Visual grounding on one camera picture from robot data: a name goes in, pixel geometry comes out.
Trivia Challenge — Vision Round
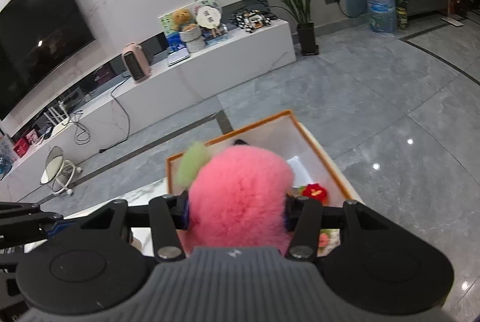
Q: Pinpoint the potted green plant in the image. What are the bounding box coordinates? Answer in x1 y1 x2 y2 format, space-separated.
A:
250 0 331 57

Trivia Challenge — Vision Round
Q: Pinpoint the orange crochet tangerine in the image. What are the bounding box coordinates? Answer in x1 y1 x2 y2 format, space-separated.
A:
299 183 329 206

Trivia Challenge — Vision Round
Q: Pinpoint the crochet flower bouquet bunny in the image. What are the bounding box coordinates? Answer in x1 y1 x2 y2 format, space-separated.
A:
317 229 341 257

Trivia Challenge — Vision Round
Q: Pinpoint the white tv console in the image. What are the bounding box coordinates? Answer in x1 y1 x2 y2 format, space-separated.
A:
1 20 296 202

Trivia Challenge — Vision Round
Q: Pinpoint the black power cable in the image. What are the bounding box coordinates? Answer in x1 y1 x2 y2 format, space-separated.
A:
97 76 133 155

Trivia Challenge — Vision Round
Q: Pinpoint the small notebook on console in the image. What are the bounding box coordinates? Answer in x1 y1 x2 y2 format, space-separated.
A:
167 48 191 66

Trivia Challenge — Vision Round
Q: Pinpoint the white paper fan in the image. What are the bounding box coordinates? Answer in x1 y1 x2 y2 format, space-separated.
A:
196 5 221 37

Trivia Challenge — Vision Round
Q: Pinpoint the white rolling stool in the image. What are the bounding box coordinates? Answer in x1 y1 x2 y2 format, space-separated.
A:
40 146 83 196

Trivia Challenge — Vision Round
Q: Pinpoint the blue water jug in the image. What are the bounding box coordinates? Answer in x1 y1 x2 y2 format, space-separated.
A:
367 0 397 36

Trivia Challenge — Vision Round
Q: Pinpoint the pink green fluffy peach plush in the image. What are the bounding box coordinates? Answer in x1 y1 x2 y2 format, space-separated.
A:
175 142 294 254

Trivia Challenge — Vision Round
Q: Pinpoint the white wifi router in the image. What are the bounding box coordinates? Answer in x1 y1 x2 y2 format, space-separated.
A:
44 101 72 137

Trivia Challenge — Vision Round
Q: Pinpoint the brown teddy bear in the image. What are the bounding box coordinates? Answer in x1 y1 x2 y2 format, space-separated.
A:
170 8 197 32

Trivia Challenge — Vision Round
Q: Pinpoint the orange storage box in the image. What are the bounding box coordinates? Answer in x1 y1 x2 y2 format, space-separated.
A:
165 109 365 255

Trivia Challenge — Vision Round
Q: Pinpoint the white black plush dog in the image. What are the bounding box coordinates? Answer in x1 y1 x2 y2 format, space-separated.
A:
233 139 249 146

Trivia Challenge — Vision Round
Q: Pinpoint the pink space heater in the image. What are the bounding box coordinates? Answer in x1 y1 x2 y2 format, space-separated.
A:
121 42 151 83

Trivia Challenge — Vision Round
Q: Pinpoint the black television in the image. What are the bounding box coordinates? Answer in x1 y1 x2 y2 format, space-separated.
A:
1 0 95 118

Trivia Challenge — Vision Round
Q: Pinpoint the black white toy vehicle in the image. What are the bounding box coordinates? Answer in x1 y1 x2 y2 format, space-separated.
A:
229 9 278 33

